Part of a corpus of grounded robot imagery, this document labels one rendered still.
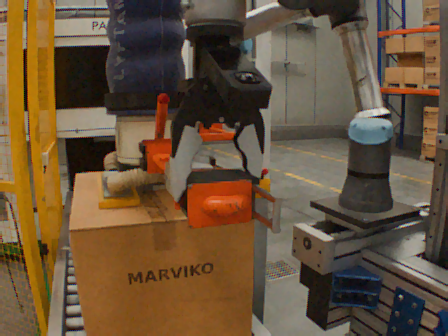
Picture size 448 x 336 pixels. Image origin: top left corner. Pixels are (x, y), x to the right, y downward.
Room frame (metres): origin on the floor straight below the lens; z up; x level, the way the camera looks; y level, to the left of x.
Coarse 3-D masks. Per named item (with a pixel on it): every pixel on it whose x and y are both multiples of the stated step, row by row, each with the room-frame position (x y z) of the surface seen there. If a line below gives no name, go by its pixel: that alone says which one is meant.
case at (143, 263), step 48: (96, 192) 0.96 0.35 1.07; (144, 192) 0.97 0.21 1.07; (96, 240) 0.69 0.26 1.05; (144, 240) 0.72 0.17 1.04; (192, 240) 0.76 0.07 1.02; (240, 240) 0.79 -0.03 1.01; (96, 288) 0.68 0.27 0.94; (144, 288) 0.72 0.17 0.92; (192, 288) 0.75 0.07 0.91; (240, 288) 0.79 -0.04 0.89
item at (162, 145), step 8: (144, 144) 0.80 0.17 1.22; (152, 144) 0.73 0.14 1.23; (160, 144) 0.74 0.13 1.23; (168, 144) 0.74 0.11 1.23; (144, 152) 0.73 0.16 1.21; (152, 152) 0.73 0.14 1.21; (160, 152) 0.73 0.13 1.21; (168, 152) 0.74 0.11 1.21; (144, 160) 0.76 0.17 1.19; (152, 160) 0.73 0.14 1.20; (144, 168) 0.73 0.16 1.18; (152, 168) 0.73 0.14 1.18
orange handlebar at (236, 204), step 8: (208, 136) 1.11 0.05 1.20; (216, 136) 1.11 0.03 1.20; (224, 136) 1.12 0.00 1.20; (232, 136) 1.13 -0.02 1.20; (160, 160) 0.65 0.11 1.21; (168, 160) 0.64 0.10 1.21; (160, 168) 0.64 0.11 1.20; (208, 200) 0.40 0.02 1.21; (216, 200) 0.39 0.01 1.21; (224, 200) 0.39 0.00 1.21; (232, 200) 0.40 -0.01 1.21; (240, 200) 0.40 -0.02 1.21; (248, 200) 0.41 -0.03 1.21; (208, 208) 0.39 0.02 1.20; (216, 208) 0.39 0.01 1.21; (224, 208) 0.39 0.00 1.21; (232, 208) 0.39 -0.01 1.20; (240, 208) 0.40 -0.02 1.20
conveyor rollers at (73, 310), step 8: (72, 256) 1.69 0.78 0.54; (72, 264) 1.60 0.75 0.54; (72, 272) 1.52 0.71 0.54; (72, 280) 1.44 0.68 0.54; (72, 288) 1.36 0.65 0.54; (72, 296) 1.28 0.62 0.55; (72, 304) 1.26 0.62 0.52; (72, 312) 1.18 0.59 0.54; (80, 312) 1.19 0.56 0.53; (72, 320) 1.11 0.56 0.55; (80, 320) 1.12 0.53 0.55; (72, 328) 1.10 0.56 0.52; (80, 328) 1.11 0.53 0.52
